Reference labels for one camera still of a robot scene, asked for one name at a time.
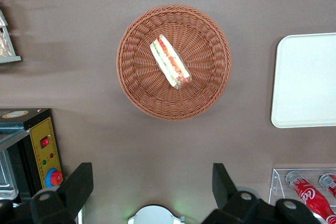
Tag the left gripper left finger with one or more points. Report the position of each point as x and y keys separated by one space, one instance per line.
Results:
x=68 y=197

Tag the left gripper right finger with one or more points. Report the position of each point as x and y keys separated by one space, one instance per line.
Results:
x=231 y=203

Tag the layered sandwich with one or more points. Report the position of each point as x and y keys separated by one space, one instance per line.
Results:
x=170 y=61

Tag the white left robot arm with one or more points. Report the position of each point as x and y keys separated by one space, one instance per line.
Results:
x=155 y=216

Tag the large round brown wicker basket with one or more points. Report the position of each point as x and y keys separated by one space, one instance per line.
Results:
x=204 y=90

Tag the beige rectangular tray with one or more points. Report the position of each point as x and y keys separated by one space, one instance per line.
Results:
x=307 y=82

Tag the tray of packaged snacks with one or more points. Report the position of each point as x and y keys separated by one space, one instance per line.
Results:
x=10 y=59

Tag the black food warmer yellow panel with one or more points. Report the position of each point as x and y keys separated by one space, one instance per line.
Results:
x=43 y=155

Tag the clear acrylic bottle rack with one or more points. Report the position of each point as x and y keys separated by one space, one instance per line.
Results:
x=278 y=182

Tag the steel food pan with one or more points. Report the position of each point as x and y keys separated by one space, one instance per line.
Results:
x=6 y=179

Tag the red cola bottle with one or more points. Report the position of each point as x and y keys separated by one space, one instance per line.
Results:
x=329 y=183
x=312 y=197

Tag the clear pack of fried snacks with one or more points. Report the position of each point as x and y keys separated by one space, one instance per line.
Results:
x=4 y=44

